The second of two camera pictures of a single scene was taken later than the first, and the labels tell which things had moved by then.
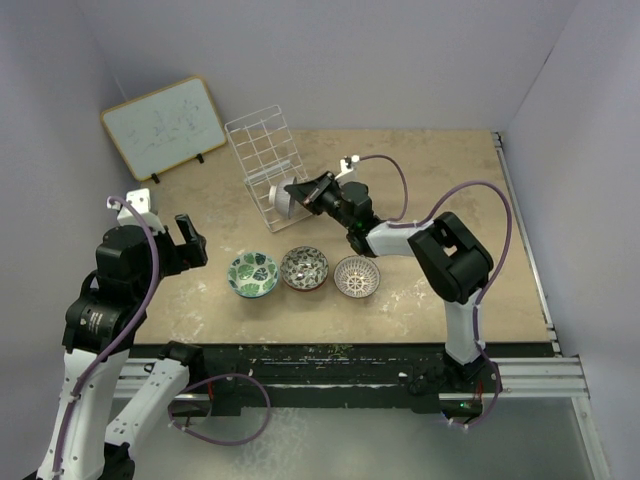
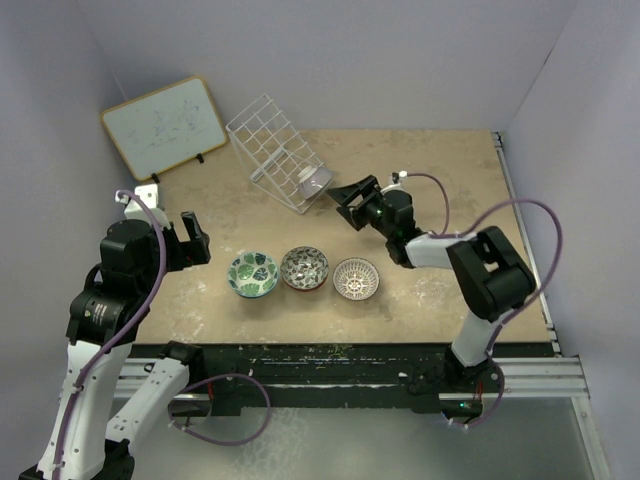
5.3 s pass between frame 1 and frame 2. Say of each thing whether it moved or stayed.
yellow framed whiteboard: stayed
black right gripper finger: moved
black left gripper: stayed
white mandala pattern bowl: stayed
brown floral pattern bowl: stayed
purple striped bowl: moved
